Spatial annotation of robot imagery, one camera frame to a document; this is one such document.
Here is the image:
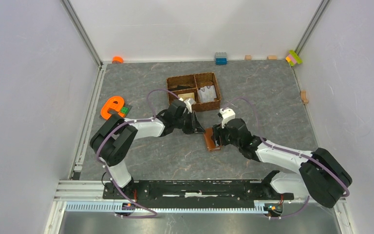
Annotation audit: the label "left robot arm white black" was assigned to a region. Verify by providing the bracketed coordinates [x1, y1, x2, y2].
[90, 98, 205, 199]

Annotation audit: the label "green pink yellow brick stack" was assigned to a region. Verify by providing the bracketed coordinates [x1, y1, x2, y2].
[285, 50, 303, 67]

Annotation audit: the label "white cards in basket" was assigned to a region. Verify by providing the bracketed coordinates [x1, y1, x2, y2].
[198, 85, 217, 103]

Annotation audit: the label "gold card in basket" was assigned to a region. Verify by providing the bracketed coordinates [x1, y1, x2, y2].
[178, 92, 195, 100]

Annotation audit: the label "purple cable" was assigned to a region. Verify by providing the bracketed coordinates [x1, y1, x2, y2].
[221, 97, 351, 220]
[95, 89, 181, 219]

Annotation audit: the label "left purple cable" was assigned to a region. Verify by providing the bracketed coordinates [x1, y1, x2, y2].
[95, 89, 181, 219]

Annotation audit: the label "blue grey toy brick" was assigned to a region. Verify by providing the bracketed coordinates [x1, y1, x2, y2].
[214, 52, 228, 65]

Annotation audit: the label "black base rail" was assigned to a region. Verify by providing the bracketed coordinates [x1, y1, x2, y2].
[102, 179, 294, 211]

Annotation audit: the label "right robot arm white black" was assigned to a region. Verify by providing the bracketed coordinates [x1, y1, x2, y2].
[211, 118, 353, 208]

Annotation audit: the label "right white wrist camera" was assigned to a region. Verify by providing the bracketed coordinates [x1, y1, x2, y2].
[219, 108, 236, 128]

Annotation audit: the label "brown leather card holder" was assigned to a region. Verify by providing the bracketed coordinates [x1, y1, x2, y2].
[204, 128, 221, 152]

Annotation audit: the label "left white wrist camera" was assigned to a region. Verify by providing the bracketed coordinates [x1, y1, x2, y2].
[179, 97, 196, 113]

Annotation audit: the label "green toy block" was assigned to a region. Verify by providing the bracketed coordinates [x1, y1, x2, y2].
[119, 107, 130, 117]

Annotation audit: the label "brown wicker divided basket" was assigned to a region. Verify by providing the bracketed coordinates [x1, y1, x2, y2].
[166, 72, 222, 112]

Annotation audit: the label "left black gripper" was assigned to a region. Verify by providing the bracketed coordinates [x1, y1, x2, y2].
[173, 110, 206, 135]

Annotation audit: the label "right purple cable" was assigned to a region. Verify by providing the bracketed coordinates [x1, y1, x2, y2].
[221, 97, 351, 220]

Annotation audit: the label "orange plastic letter toy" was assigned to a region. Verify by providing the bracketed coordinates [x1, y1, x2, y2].
[100, 96, 126, 120]

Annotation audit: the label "wooden arch block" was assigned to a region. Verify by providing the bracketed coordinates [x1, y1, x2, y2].
[300, 90, 309, 105]

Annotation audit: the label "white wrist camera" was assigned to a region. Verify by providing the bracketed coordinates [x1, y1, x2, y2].
[219, 108, 236, 128]
[179, 97, 196, 113]

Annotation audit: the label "black card in basket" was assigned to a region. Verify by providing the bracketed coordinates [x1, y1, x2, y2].
[168, 85, 192, 92]

